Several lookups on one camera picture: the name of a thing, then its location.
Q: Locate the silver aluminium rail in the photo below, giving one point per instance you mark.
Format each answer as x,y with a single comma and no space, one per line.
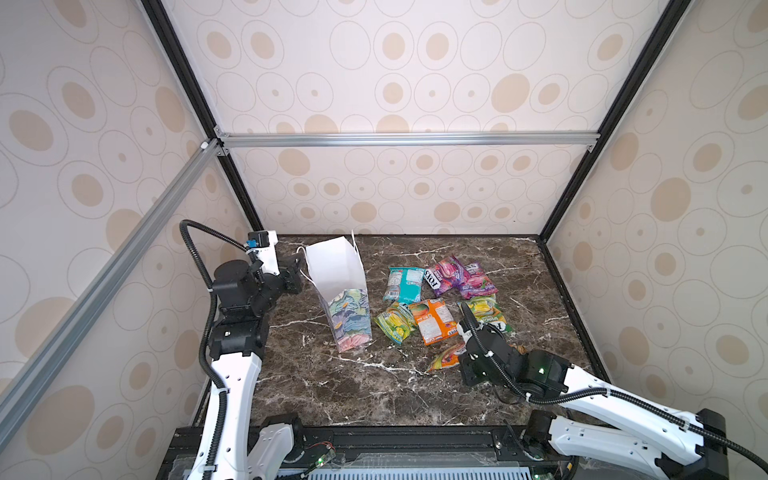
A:
42,368
423,139

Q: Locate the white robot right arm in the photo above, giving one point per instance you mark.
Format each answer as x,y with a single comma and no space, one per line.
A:
578,414

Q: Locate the green Fox's spring tea packet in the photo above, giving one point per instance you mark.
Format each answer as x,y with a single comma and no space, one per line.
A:
486,310

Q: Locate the purple Fox's candy packet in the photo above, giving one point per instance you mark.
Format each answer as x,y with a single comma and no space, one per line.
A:
445,275

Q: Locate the silver left aluminium rail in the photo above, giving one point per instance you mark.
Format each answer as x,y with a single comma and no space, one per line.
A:
42,368

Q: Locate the black right corner post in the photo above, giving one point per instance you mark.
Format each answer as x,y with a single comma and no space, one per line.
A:
649,55

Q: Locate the yellow green snack packet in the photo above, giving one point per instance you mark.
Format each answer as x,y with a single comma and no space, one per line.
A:
396,322

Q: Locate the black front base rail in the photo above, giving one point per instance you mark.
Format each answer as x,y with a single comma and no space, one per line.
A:
418,451

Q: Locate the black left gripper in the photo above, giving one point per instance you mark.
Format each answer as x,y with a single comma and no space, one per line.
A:
292,270

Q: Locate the pink candy packet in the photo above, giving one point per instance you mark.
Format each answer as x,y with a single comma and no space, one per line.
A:
476,283

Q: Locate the black left corner post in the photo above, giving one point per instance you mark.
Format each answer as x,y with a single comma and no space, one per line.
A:
161,24

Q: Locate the black corner post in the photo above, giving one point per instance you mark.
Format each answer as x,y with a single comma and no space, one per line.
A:
649,55
161,24

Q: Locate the teal snack packet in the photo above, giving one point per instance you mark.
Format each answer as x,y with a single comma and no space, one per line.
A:
404,285

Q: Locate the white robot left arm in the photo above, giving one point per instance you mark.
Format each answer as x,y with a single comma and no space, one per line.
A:
234,356

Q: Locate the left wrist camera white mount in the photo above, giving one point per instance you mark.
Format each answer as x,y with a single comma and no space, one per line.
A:
260,247

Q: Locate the orange snack packet centre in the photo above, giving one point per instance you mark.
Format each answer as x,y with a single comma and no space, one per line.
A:
433,320

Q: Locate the silver rear aluminium rail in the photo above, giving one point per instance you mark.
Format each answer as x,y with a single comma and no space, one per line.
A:
423,139

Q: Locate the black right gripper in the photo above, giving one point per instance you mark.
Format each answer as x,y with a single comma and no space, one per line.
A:
464,370

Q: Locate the white floral paper bag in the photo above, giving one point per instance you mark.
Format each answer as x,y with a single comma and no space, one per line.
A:
336,272

